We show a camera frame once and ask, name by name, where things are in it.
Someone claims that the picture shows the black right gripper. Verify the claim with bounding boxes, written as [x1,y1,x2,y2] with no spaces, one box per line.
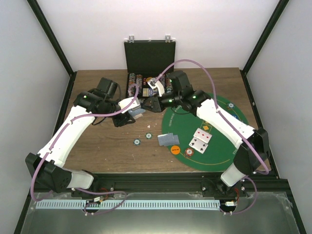
[140,92,182,113]

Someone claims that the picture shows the grey playing card deck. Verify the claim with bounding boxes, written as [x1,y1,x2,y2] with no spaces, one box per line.
[128,108,145,119]

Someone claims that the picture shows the blue poker chip stack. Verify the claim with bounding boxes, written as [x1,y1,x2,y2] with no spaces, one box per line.
[133,138,141,146]

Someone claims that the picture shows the orange big blind button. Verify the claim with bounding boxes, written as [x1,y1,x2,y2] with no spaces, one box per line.
[170,145,181,155]

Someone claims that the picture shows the four of diamonds card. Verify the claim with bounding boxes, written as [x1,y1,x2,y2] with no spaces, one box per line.
[193,128,212,144]

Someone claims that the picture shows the red poker chip stack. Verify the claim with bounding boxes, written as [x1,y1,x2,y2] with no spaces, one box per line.
[184,148,194,158]

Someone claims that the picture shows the four of clubs card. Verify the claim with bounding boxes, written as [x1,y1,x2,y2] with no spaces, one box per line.
[189,137,208,154]

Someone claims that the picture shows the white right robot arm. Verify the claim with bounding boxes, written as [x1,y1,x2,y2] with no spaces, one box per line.
[142,71,271,196]

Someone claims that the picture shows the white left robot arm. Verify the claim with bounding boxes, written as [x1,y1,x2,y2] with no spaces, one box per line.
[25,78,140,197]

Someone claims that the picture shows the boxed card decks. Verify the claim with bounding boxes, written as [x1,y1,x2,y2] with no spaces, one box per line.
[142,88,158,98]

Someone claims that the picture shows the chip row far right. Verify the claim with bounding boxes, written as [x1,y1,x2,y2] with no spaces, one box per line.
[165,74,173,93]

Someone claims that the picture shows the chip row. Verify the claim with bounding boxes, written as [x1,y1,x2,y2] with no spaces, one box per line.
[127,73,136,97]
[165,74,173,93]
[135,74,143,86]

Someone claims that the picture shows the chip row far left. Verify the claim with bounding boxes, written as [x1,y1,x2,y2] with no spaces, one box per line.
[127,73,136,97]

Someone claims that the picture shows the black poker chip case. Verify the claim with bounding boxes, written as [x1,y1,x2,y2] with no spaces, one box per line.
[124,36,176,103]

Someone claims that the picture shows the round green poker mat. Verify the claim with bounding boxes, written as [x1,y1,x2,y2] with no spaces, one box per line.
[161,107,237,172]

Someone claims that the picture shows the light blue slotted strip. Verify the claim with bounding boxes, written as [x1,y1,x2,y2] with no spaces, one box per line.
[35,199,220,210]

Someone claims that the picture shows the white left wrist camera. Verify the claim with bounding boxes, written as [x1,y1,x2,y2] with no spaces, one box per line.
[118,97,141,114]

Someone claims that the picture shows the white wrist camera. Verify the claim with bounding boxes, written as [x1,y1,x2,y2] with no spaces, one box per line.
[148,78,165,97]
[118,97,141,114]

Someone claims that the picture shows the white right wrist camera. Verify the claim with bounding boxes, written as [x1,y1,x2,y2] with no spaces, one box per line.
[148,78,165,97]

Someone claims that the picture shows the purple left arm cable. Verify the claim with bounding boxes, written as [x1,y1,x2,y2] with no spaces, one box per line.
[30,84,141,215]

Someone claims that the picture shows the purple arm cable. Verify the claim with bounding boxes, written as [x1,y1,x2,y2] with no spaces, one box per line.
[156,59,270,215]
[30,84,141,215]

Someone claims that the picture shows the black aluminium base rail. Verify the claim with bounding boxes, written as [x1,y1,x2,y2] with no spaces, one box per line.
[70,172,288,198]

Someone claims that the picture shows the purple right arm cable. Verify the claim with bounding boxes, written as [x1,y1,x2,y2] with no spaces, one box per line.
[156,59,270,215]

